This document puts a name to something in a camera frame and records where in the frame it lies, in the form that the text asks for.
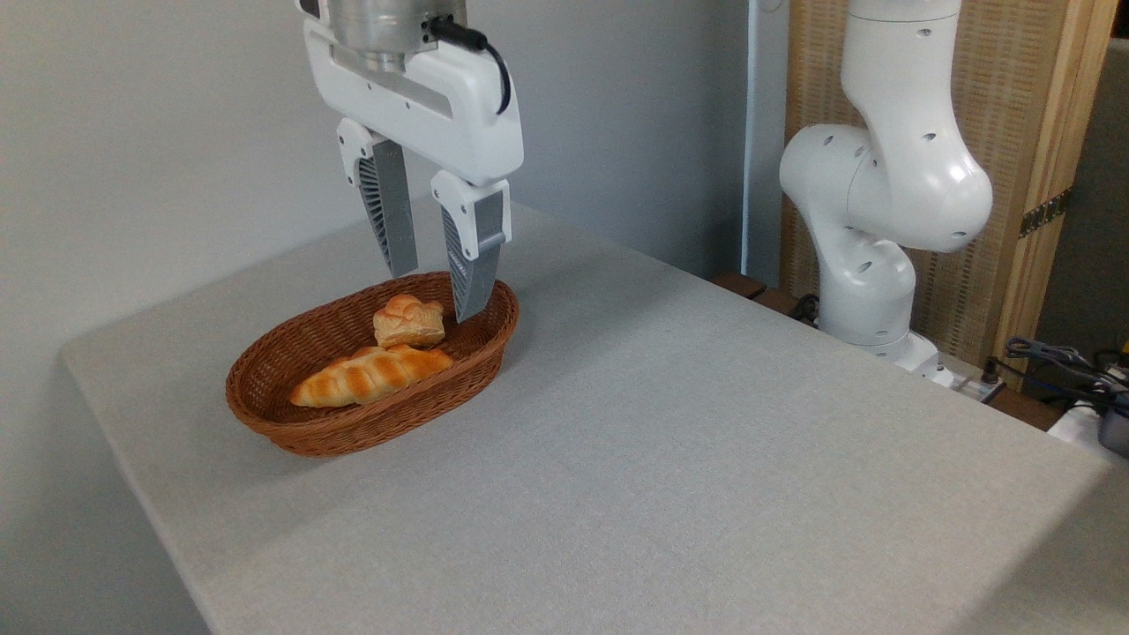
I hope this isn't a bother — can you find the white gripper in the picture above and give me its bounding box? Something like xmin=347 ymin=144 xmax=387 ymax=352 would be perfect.
xmin=303 ymin=18 xmax=525 ymax=324

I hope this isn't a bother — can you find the round knotted bread roll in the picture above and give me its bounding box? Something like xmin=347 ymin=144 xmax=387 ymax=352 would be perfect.
xmin=372 ymin=295 xmax=446 ymax=349

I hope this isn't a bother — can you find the long braided bread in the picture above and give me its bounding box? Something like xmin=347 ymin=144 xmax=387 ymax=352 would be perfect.
xmin=290 ymin=343 xmax=454 ymax=408

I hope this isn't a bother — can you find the brown wicker oval basket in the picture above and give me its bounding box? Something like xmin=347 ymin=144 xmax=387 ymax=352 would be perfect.
xmin=225 ymin=271 xmax=520 ymax=458

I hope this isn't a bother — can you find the silver cylindrical wrist flange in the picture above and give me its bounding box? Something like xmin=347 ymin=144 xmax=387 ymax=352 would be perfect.
xmin=296 ymin=0 xmax=468 ymax=74

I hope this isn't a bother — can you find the woven wooden folding screen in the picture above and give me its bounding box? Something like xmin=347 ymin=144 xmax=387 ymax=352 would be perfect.
xmin=781 ymin=0 xmax=1120 ymax=391

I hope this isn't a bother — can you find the brass screen hinge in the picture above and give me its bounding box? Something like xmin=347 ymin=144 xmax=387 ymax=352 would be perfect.
xmin=1019 ymin=189 xmax=1073 ymax=240

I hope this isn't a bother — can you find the grey box device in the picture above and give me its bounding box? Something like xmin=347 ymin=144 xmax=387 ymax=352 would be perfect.
xmin=1097 ymin=406 xmax=1129 ymax=459

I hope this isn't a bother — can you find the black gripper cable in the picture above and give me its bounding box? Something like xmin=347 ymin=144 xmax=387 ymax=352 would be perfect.
xmin=427 ymin=16 xmax=513 ymax=116

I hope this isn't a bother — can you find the white vertical wall trim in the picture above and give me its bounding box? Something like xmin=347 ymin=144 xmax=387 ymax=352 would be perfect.
xmin=741 ymin=0 xmax=761 ymax=285

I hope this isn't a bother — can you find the grey cable bundle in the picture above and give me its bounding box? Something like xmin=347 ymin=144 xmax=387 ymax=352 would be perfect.
xmin=984 ymin=335 xmax=1129 ymax=417

